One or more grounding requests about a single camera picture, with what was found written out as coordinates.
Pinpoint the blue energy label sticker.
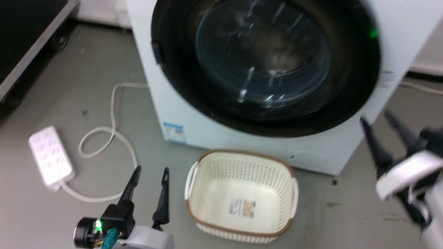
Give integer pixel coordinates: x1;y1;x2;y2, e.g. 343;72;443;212
162;122;187;144

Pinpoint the teal cable plug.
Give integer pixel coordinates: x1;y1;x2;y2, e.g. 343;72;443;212
102;228;120;249

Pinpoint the paper label inside basket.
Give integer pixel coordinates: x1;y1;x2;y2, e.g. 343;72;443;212
229;198;257;218

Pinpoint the round white filter cover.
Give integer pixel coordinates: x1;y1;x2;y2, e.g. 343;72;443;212
291;150;328;170

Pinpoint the white cable on floor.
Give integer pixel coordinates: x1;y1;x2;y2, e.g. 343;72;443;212
398;81;443;96

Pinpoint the white front-load washing machine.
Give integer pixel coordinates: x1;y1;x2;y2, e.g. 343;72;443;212
125;0;443;177

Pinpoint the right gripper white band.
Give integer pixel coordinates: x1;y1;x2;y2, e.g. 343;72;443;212
359;110;443;230

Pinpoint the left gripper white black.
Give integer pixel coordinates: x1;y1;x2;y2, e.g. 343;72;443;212
73;165;174;249

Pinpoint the grey text sticker on washer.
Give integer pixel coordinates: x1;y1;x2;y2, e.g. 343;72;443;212
379;71;397;87

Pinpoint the round black glass washer door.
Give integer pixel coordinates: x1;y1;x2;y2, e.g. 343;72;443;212
151;0;381;138

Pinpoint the cream plastic laundry basket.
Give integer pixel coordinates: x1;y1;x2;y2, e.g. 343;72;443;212
184;149;299;244

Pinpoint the black wheeled cart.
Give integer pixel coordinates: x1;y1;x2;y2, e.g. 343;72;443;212
0;0;80;101

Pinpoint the black caster wheel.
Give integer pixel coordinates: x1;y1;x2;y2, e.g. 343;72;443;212
51;25;70;53

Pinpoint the white power strip cable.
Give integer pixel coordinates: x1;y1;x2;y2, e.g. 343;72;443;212
60;82;150;203

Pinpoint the white power strip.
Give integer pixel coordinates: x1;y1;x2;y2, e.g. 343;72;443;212
28;126;76;191

